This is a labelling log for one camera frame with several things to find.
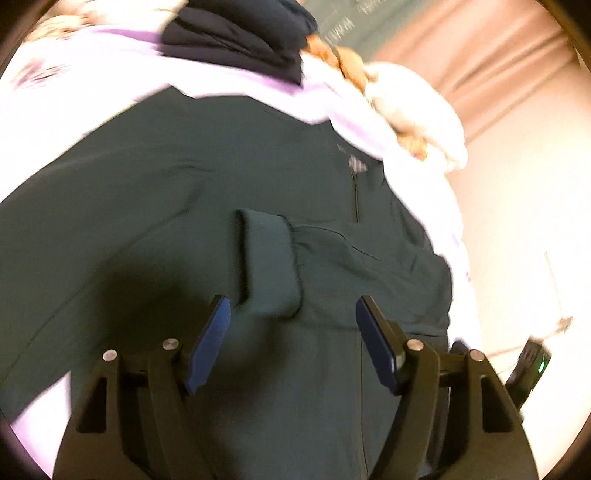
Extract dark green zip jacket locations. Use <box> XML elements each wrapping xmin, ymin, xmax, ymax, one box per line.
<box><xmin>0</xmin><ymin>85</ymin><xmax>455</xmax><ymax>480</ymax></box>

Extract grey-blue printed panels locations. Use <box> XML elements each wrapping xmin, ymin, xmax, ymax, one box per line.
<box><xmin>302</xmin><ymin>0</ymin><xmax>416</xmax><ymax>63</ymax></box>

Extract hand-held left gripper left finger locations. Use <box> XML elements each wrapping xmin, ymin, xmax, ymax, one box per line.
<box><xmin>53</xmin><ymin>294</ymin><xmax>232</xmax><ymax>480</ymax></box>

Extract purple floral bed sheet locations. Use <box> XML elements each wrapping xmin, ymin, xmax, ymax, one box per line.
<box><xmin>0</xmin><ymin>23</ymin><xmax>483</xmax><ymax>444</ymax></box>

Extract white plush duck toy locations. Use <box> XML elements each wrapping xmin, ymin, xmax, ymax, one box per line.
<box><xmin>302</xmin><ymin>34</ymin><xmax>469</xmax><ymax>174</ymax></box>

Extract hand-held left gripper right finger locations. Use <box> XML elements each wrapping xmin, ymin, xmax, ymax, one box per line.
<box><xmin>355</xmin><ymin>295</ymin><xmax>539</xmax><ymax>480</ymax></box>

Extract folded navy garment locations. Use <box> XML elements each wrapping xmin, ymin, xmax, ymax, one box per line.
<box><xmin>161</xmin><ymin>0</ymin><xmax>319</xmax><ymax>84</ymax></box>

